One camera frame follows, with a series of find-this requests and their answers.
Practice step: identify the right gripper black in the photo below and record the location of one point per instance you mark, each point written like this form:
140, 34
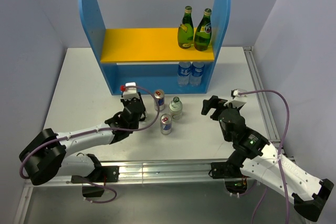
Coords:
214, 102

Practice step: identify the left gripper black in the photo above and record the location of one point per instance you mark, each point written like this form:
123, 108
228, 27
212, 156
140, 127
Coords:
126, 102

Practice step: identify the clear Chang bottle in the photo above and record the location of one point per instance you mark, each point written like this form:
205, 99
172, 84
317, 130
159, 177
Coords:
176, 108

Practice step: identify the green Perrier bottle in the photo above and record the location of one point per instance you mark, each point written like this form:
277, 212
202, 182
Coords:
203, 32
185, 34

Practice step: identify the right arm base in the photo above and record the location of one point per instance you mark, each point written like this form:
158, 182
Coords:
235, 182

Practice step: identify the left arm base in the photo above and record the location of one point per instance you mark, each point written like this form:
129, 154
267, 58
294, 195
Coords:
95, 184

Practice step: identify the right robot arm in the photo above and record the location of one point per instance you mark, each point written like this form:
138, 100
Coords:
256, 157

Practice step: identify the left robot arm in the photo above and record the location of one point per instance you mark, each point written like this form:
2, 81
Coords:
52, 154

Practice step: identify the blue and yellow shelf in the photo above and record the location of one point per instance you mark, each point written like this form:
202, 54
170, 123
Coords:
149, 56

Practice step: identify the rear Red Bull can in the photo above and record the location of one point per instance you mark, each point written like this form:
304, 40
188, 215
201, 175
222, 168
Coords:
159, 103

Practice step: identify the red bull can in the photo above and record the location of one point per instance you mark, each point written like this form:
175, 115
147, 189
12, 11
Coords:
159, 103
166, 124

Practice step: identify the front Red Bull can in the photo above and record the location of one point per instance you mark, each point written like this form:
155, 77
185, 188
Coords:
166, 124

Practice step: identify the right Pocari Sweat bottle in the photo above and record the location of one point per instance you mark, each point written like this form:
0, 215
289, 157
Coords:
197, 70

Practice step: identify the pocari sweat bottle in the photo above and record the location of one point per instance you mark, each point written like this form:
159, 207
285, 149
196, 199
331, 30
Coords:
184, 69
197, 70

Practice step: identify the left Pocari Sweat bottle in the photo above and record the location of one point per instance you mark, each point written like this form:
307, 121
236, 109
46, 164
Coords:
184, 69

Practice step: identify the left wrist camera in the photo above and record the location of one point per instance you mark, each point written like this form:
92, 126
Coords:
129, 91

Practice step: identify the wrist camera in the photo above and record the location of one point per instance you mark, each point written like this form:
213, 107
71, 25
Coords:
129, 91
238, 100

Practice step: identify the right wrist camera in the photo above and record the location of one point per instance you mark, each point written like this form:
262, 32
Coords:
238, 100

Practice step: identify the right aluminium rail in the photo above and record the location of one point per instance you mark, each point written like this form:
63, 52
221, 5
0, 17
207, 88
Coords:
269, 122

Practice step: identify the aluminium rail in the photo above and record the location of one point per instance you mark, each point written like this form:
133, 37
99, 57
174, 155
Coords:
137, 172
269, 122

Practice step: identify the front aluminium rail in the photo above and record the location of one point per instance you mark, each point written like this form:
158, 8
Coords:
137, 172

